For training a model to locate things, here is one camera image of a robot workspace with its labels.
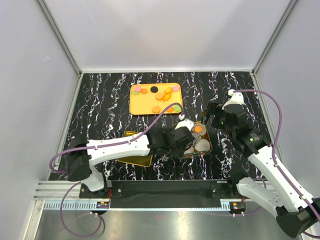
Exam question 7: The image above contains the white paper cup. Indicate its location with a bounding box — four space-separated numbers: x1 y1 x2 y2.
191 132 202 146
191 122 207 136
194 139 211 152

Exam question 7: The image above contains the gold tin lid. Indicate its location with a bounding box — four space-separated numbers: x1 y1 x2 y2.
116 130 154 168

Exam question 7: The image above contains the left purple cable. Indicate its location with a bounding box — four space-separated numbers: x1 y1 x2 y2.
48 102 185 237

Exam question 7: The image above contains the black sandwich cookie on tray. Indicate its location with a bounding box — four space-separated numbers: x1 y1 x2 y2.
150 86 158 93

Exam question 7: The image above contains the gold cookie tin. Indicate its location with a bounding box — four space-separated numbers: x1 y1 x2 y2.
174 119 213 160

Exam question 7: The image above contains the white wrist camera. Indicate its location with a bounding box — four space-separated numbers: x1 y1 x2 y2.
174 114 195 131
222 89 245 110

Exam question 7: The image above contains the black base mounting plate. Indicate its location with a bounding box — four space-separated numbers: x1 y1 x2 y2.
79 180 242 199

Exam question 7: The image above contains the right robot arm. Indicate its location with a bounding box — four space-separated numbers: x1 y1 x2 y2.
201 100 320 238

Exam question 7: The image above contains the pink round cookie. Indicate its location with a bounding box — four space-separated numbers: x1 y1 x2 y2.
134 86 142 92
172 85 180 92

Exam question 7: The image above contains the green round cookie right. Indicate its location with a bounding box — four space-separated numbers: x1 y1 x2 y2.
173 105 181 112

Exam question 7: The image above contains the upper fish shaped cookie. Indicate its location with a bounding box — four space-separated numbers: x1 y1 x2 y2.
164 87 173 94

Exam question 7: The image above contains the white paper cup back right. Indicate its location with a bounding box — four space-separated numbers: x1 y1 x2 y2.
191 122 207 136

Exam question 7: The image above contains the right electronics board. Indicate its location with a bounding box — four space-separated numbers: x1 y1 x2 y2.
231 201 246 212

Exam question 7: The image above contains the left electronics board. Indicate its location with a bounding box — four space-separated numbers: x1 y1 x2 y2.
96 201 110 209

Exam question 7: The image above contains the pink round cookie left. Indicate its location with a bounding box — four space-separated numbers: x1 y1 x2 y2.
134 86 142 92

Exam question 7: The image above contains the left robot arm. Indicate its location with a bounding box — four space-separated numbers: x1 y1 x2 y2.
65 126 195 198

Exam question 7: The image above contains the white paper cup front right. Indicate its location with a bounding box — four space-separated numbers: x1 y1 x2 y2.
194 139 211 152

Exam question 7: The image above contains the orange swirl cookie right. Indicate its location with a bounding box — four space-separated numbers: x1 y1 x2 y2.
167 107 174 113

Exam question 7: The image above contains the orange swirl cookie left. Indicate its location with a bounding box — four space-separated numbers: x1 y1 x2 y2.
140 88 148 95

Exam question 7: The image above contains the fish shaped cookie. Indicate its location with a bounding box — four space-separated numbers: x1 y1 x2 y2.
164 87 173 94
161 92 172 101

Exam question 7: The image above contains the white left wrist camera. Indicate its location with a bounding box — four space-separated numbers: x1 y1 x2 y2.
174 114 195 131

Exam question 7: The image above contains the white paper cup centre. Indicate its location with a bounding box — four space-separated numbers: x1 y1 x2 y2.
191 132 202 146

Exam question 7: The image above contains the orange swirl cookie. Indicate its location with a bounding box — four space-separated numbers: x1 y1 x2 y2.
167 107 174 113
140 88 148 95

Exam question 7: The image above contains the lower fish shaped cookie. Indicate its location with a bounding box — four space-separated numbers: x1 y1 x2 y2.
161 92 172 101

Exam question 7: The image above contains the electronics board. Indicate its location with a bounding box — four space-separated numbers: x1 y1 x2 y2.
96 201 110 209
231 201 246 212

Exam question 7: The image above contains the pink round cookie right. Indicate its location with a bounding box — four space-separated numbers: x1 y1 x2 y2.
172 85 180 92

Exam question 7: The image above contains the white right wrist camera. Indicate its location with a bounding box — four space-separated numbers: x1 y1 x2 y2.
222 89 245 110

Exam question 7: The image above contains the yellow plastic tray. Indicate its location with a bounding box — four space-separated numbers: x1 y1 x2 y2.
129 82 183 116

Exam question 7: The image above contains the aluminium frame rail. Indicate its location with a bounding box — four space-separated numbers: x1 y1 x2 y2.
44 199 239 212

